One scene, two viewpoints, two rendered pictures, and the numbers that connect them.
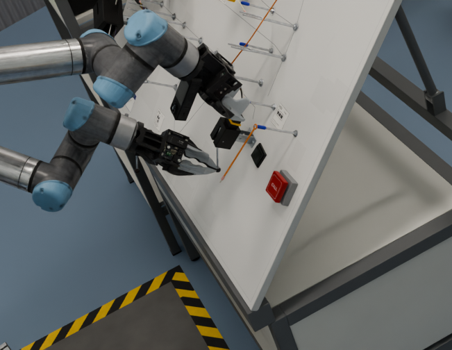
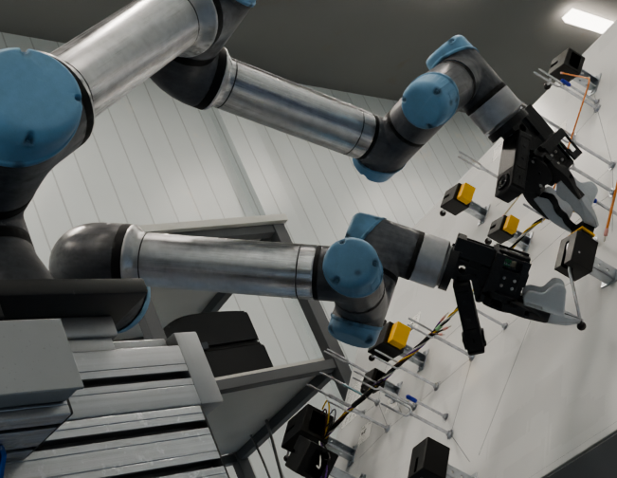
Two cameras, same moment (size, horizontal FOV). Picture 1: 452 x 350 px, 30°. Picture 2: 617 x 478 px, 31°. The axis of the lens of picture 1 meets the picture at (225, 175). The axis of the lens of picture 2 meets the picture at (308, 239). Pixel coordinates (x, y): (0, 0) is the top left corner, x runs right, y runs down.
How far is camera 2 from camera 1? 1.97 m
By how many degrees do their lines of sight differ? 68
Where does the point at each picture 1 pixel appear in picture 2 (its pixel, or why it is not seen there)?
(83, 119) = (376, 220)
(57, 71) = (347, 114)
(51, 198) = (359, 248)
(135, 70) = (455, 68)
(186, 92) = (517, 145)
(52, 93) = not seen: outside the picture
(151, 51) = (468, 59)
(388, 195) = not seen: outside the picture
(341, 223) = not seen: outside the picture
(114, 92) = (437, 79)
